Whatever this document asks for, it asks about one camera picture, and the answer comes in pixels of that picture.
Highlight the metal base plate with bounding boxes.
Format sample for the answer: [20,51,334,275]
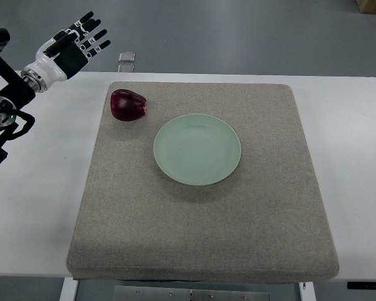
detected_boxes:
[112,285,270,301]

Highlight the red apple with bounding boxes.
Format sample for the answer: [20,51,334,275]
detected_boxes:
[110,89,147,122]

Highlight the clear floor marker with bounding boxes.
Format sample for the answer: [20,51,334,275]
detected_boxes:
[118,52,135,63]
[118,64,135,73]

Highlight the light green plate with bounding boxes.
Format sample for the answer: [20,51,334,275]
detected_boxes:
[153,114,241,186]

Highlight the lower clear floor marker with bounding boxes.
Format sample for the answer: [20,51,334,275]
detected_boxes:
[118,64,135,73]

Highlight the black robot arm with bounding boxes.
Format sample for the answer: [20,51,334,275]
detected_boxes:
[0,28,35,164]

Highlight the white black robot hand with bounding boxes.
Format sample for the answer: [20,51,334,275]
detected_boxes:
[21,11,110,93]

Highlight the black table control panel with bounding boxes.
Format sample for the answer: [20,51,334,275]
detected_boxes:
[347,282,376,290]

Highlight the upper clear floor marker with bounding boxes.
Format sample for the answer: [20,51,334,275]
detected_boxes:
[118,52,135,63]

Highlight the beige fabric mat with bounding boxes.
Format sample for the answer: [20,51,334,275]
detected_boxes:
[66,82,339,283]

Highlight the brown cardboard box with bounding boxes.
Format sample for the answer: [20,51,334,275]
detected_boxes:
[356,0,376,14]

